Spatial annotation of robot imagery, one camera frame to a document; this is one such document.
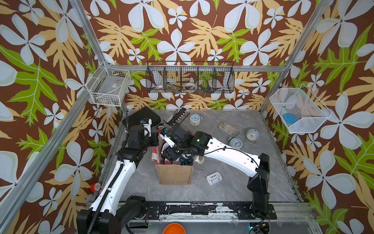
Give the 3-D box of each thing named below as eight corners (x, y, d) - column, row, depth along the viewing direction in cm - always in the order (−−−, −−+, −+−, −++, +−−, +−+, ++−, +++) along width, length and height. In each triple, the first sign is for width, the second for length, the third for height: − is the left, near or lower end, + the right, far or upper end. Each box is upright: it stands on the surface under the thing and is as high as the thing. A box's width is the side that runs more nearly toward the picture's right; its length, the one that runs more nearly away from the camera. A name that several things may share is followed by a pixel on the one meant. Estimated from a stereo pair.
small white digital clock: (210, 185, 84) (210, 184, 82) (206, 177, 87) (206, 176, 85) (222, 180, 86) (223, 178, 84) (217, 172, 89) (218, 171, 87)
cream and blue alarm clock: (193, 127, 112) (193, 123, 108) (187, 120, 116) (187, 117, 112) (203, 122, 115) (204, 118, 112) (197, 116, 119) (197, 112, 116)
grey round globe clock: (246, 143, 103) (250, 136, 96) (243, 135, 107) (248, 127, 100) (256, 143, 103) (261, 136, 96) (253, 135, 107) (257, 127, 100)
